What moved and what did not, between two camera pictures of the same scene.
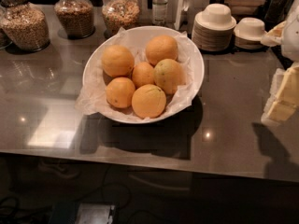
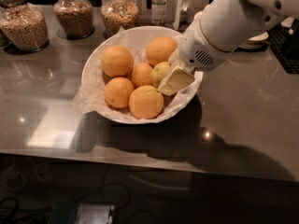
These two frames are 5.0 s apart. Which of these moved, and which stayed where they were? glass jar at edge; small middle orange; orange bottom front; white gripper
Moved: white gripper
Stayed: small middle orange; orange bottom front; glass jar at edge
